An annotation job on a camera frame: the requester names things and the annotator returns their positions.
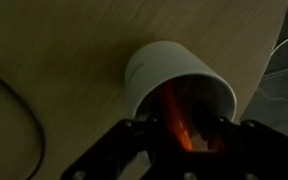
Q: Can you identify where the white ceramic mug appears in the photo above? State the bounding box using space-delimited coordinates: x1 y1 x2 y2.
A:
123 40 238 123

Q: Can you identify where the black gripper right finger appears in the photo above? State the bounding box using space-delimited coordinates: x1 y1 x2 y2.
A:
197 114 288 180

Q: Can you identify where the orange carrot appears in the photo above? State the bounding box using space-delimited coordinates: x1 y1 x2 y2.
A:
162 79 195 152

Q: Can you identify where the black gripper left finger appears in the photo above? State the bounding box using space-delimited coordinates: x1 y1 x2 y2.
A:
60 116 172 180

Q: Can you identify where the black cable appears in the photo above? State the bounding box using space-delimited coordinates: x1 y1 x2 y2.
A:
0 64 47 180

